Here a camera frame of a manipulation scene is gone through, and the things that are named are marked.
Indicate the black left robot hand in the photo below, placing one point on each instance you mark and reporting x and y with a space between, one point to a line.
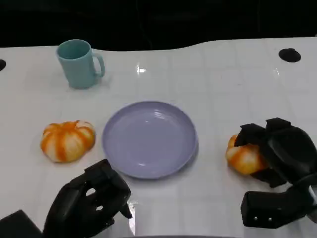
79 203

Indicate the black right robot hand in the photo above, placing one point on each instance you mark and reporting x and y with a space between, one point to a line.
287 148

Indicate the orange white toy bread roll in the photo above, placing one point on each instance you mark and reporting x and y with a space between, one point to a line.
244 157
68 141

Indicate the lilac plate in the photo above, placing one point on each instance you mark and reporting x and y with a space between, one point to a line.
149 139

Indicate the pale green mug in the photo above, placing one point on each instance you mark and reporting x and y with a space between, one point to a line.
76 65

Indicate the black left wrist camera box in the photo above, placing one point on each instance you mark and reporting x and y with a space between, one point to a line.
18 224

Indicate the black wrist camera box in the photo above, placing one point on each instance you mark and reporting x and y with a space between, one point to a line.
270 210
18 224

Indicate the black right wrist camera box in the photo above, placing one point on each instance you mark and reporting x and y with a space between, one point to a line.
270 210

